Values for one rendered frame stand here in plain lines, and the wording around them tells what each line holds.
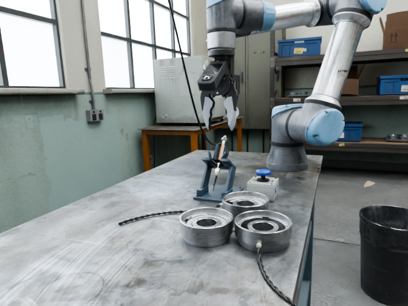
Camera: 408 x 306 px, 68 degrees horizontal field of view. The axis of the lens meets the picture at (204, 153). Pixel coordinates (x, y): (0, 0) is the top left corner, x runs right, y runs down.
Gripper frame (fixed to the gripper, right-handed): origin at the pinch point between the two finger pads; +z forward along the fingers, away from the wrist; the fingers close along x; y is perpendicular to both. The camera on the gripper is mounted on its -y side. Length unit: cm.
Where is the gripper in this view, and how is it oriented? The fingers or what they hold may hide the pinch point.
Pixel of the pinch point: (218, 126)
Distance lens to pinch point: 83.6
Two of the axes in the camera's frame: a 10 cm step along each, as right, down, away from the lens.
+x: -9.0, -0.7, 4.3
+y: 4.3, -1.8, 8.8
